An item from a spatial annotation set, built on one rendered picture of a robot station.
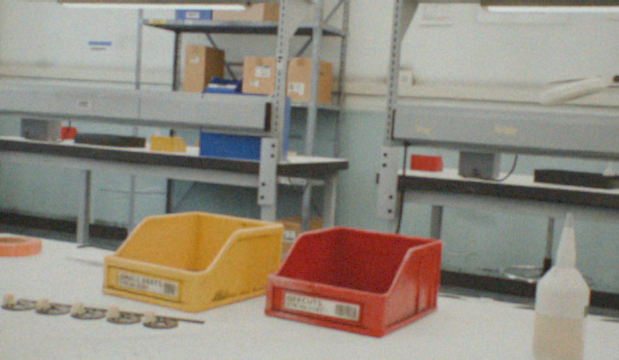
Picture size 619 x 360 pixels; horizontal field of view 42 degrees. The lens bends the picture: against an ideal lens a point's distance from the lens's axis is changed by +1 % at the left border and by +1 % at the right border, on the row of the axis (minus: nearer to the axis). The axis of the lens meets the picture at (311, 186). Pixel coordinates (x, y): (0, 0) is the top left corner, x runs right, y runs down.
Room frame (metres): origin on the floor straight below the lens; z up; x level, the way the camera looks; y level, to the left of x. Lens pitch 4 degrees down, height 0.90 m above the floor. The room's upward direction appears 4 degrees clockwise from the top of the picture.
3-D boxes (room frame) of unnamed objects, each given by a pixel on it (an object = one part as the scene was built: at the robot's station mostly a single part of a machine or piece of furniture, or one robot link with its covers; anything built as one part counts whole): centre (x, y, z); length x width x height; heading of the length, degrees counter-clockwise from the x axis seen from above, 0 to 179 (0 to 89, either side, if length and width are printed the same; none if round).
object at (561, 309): (0.55, -0.18, 0.80); 0.03 x 0.03 x 0.10
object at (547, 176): (2.66, -0.87, 0.77); 0.24 x 0.16 x 0.04; 53
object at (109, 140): (3.30, 0.83, 0.77); 0.24 x 0.16 x 0.04; 63
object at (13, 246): (0.81, 0.30, 0.76); 0.06 x 0.06 x 0.01
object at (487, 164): (2.71, -0.56, 0.80); 0.15 x 0.12 x 0.10; 159
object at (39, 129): (3.42, 1.15, 0.80); 0.15 x 0.12 x 0.10; 177
